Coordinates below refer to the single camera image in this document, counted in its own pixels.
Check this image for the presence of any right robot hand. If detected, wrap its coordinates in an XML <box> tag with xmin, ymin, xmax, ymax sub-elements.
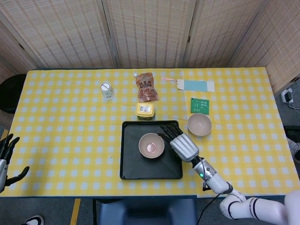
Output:
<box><xmin>157</xmin><ymin>125</ymin><xmax>200</xmax><ymax>163</ymax></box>

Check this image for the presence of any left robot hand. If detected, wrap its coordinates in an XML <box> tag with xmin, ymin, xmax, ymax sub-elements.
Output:
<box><xmin>0</xmin><ymin>133</ymin><xmax>30</xmax><ymax>193</ymax></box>

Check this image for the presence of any plain beige bowl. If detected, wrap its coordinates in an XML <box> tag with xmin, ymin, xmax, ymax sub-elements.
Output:
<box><xmin>187</xmin><ymin>113</ymin><xmax>213</xmax><ymax>136</ymax></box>

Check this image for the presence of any beige bowl with pink stain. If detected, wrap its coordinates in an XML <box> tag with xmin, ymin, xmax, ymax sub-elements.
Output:
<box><xmin>138</xmin><ymin>133</ymin><xmax>165</xmax><ymax>159</ymax></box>

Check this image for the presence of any black square plastic tray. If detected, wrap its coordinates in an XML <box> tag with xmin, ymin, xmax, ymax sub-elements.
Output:
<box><xmin>119</xmin><ymin>120</ymin><xmax>184</xmax><ymax>180</ymax></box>

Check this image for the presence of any green printed card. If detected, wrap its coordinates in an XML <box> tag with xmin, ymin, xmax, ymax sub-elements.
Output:
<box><xmin>190</xmin><ymin>97</ymin><xmax>210</xmax><ymax>115</ymax></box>

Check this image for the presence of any green tub with yellow lid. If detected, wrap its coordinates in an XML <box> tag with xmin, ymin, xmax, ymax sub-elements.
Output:
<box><xmin>135</xmin><ymin>102</ymin><xmax>156</xmax><ymax>120</ymax></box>

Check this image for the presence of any black white sneaker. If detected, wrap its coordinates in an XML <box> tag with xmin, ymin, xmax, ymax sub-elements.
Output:
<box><xmin>21</xmin><ymin>215</ymin><xmax>45</xmax><ymax>225</ymax></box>

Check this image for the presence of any blue white bookmark with tassel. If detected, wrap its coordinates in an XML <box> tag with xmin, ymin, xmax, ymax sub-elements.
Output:
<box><xmin>161</xmin><ymin>76</ymin><xmax>215</xmax><ymax>92</ymax></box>

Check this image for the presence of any yellow white checkered tablecloth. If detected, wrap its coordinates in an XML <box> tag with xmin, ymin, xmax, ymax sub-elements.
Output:
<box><xmin>0</xmin><ymin>69</ymin><xmax>199</xmax><ymax>197</ymax></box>
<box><xmin>181</xmin><ymin>67</ymin><xmax>300</xmax><ymax>199</ymax></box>

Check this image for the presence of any brown sauce pouch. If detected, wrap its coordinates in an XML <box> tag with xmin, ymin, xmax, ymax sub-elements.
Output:
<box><xmin>133</xmin><ymin>72</ymin><xmax>159</xmax><ymax>102</ymax></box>

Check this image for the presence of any black round stool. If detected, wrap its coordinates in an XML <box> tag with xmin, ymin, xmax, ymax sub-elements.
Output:
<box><xmin>0</xmin><ymin>74</ymin><xmax>28</xmax><ymax>114</ymax></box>

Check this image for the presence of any blue grey robot torso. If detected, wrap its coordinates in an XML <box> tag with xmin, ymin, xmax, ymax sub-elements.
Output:
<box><xmin>97</xmin><ymin>198</ymin><xmax>197</xmax><ymax>225</ymax></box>

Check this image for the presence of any clear glass cup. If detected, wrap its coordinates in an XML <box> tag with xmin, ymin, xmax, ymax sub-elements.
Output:
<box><xmin>100</xmin><ymin>82</ymin><xmax>115</xmax><ymax>101</ymax></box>

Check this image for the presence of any grey sneaker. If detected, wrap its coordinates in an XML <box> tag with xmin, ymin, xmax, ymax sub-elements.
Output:
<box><xmin>287</xmin><ymin>138</ymin><xmax>300</xmax><ymax>162</ymax></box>

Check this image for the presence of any white power adapter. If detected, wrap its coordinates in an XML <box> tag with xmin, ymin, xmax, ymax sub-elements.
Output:
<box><xmin>281</xmin><ymin>88</ymin><xmax>295</xmax><ymax>104</ymax></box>

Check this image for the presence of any woven bamboo folding screen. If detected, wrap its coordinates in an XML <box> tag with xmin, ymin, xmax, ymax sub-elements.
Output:
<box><xmin>0</xmin><ymin>0</ymin><xmax>300</xmax><ymax>94</ymax></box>

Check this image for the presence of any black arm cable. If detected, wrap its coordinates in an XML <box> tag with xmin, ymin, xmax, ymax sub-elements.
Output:
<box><xmin>198</xmin><ymin>191</ymin><xmax>233</xmax><ymax>225</ymax></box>

